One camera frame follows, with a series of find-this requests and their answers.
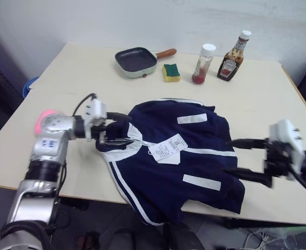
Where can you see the yellow and green sponge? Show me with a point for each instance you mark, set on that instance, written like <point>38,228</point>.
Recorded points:
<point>171,73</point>

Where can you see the dark Heinz sauce bottle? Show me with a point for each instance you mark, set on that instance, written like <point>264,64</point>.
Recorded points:
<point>229,66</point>

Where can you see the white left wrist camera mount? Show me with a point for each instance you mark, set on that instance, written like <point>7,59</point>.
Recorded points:
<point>95,109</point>

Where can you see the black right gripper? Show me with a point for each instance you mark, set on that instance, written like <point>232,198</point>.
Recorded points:
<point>278,159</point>

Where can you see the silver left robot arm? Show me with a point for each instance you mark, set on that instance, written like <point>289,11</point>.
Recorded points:
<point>51,127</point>

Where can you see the navy jacket with white stripes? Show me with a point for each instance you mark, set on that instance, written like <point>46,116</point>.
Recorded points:
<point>168,187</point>

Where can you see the black table frame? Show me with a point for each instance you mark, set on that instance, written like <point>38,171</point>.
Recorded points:
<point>259,223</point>

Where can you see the clear bottle with white cap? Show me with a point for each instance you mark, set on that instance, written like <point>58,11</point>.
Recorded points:
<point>202,67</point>

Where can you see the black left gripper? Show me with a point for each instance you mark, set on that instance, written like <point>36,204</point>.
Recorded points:
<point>101,130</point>

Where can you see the mint green square frying pan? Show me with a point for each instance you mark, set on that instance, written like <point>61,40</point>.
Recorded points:
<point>136,61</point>

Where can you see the white paper garment tag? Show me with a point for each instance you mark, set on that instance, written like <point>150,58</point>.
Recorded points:
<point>166,149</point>

